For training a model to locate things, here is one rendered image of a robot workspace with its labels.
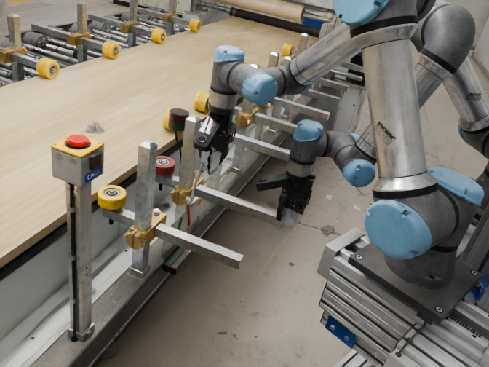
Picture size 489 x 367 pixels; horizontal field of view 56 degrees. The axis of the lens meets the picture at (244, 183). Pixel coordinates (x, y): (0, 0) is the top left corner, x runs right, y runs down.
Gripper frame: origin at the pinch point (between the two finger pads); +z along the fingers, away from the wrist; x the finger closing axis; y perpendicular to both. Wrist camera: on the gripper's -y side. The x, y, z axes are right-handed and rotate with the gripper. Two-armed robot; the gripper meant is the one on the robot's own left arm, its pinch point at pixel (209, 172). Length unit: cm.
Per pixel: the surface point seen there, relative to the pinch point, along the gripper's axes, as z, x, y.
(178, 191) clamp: 13.0, 10.4, 3.4
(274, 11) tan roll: 3, 69, 262
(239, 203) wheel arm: 13.9, -7.8, 10.5
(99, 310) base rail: 29.1, 10.4, -35.8
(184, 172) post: 7.0, 10.4, 6.0
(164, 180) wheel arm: 15.6, 19.2, 9.8
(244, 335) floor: 101, -15, 37
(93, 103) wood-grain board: 11, 68, 37
